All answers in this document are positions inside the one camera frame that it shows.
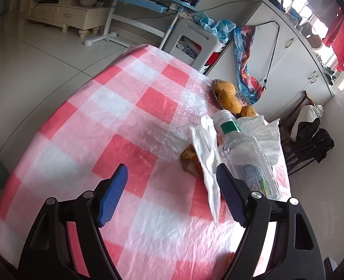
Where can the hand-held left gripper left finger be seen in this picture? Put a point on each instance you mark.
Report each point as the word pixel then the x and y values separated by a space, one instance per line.
pixel 113 192

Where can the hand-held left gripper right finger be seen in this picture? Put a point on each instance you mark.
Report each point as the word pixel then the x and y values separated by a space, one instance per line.
pixel 231 195

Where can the clear plastic bottle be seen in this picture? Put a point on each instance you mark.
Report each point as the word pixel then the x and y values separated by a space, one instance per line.
pixel 242 148

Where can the mango peel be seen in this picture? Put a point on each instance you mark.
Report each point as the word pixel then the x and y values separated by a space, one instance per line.
pixel 189 156

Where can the red white checkered tablecloth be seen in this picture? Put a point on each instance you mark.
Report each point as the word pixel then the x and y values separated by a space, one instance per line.
pixel 101 122

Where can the yellow mango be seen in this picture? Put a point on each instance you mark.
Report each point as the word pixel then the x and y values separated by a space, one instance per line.
pixel 229 101
pixel 224 87
pixel 247 111

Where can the dark woven fruit basket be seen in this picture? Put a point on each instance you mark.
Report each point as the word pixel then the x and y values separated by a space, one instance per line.
pixel 245 99

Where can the white stuffed bag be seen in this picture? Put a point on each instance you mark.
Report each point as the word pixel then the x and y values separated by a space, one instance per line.
pixel 309 113

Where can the dark wooden chair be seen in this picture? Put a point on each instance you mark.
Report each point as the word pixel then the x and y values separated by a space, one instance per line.
pixel 306 97

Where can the colourful printed cloth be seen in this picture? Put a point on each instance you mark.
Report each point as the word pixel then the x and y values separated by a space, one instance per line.
pixel 245 64

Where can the white cabinet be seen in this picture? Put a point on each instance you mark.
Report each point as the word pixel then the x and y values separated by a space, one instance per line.
pixel 294 64

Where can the white storage box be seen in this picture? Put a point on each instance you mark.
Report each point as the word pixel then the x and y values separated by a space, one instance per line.
pixel 218 49

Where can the white plastic stool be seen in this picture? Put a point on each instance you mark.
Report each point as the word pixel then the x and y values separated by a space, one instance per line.
pixel 195 30

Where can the light blue plastic bag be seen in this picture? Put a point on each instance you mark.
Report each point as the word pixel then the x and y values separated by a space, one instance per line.
pixel 221 26

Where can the beige round basket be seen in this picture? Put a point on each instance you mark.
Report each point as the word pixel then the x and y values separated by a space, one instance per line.
pixel 313 35

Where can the cream television cabinet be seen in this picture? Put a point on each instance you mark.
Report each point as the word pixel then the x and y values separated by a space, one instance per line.
pixel 61 13

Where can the red hanging garment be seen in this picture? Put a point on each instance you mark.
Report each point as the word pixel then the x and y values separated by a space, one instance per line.
pixel 339 40

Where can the dark hanging garment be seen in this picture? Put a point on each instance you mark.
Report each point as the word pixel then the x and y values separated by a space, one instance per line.
pixel 323 3

